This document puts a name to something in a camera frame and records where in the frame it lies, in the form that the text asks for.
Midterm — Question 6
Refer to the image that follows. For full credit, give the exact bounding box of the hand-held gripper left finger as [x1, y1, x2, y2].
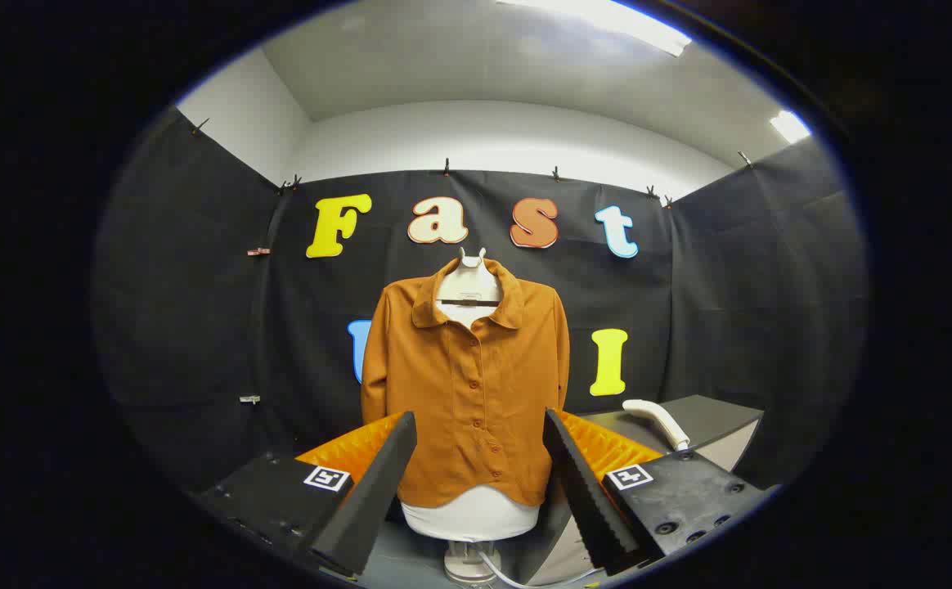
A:
[198, 411, 418, 578]

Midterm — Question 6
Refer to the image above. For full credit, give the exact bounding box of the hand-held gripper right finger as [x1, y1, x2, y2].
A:
[543, 407, 771, 576]

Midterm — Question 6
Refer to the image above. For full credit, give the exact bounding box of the white garment steamer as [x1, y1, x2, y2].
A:
[622, 398, 691, 452]

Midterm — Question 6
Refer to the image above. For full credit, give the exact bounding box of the brown button shirt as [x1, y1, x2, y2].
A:
[360, 256, 571, 509]

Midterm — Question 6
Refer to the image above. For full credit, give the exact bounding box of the white mannequin torso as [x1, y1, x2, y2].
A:
[401, 247, 541, 542]

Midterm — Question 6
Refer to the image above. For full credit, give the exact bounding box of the grey side table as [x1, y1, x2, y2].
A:
[517, 395, 765, 586]

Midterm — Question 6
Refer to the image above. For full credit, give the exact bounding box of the black backdrop cloth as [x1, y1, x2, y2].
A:
[92, 106, 868, 492]

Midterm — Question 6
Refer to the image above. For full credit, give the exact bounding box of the small ceiling light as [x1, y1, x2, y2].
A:
[769, 110, 812, 145]

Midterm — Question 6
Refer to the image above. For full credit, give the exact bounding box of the white steamer hose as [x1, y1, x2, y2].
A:
[476, 546, 599, 588]

